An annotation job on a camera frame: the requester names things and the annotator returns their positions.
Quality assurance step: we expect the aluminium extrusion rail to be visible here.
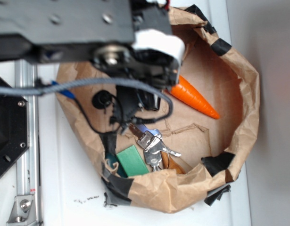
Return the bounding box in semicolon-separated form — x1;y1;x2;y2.
7;60;44;226

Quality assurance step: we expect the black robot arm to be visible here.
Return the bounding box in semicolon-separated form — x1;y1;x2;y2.
0;0;185;89

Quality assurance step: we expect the brown paper bag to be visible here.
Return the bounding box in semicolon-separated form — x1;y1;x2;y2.
57;5;260;213

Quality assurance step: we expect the brown leather key fob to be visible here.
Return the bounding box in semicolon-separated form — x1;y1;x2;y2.
161;152;185;174

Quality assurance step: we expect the green plastic key tag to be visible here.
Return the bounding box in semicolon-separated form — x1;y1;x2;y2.
105;145;149;178

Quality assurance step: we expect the thin black cable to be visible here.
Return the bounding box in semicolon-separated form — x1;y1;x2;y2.
51;81;126;136

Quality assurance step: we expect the metal corner bracket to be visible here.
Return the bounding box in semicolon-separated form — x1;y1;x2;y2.
6;194;41;226

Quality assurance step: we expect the black gripper white cover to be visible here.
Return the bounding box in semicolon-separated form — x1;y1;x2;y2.
93;0;185;89

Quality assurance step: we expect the orange toy carrot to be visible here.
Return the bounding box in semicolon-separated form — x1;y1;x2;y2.
169;75;220;120

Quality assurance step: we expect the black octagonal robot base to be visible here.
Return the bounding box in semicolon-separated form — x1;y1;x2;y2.
0;94;29;179

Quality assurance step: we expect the grey braided cable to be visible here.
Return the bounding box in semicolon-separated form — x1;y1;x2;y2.
0;77;174;124

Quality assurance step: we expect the silver key bunch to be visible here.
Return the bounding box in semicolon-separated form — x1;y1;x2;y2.
129;123;182;171

